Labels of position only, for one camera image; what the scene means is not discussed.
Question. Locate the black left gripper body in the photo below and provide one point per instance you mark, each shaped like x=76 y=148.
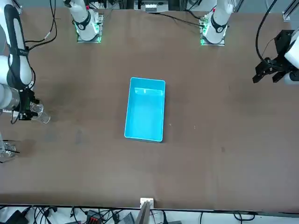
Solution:
x=281 y=42

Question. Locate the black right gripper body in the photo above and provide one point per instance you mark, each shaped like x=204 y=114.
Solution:
x=25 y=100

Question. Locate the small glass beaker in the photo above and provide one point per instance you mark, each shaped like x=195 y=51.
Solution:
x=37 y=107

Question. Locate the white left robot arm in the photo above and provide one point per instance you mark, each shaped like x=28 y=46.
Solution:
x=218 y=25

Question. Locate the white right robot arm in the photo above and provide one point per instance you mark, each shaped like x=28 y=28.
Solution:
x=85 y=25

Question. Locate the large glass beaker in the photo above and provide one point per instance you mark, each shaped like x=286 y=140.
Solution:
x=45 y=119

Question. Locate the aluminium profile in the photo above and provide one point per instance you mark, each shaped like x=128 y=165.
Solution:
x=287 y=15

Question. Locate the thin black rod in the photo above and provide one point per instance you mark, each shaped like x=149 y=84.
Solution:
x=11 y=148

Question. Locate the black power adapter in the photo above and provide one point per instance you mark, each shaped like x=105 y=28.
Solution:
x=17 y=218

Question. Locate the blue plastic bin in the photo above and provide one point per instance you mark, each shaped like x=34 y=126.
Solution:
x=144 y=112

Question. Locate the black red power strip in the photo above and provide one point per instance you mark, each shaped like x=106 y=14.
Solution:
x=93 y=218

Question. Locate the white circuit breaker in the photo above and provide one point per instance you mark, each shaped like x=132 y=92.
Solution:
x=150 y=8

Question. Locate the white mounting bracket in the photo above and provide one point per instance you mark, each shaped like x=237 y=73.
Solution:
x=150 y=201

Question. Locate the grey aluminium post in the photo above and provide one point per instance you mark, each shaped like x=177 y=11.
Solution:
x=143 y=214

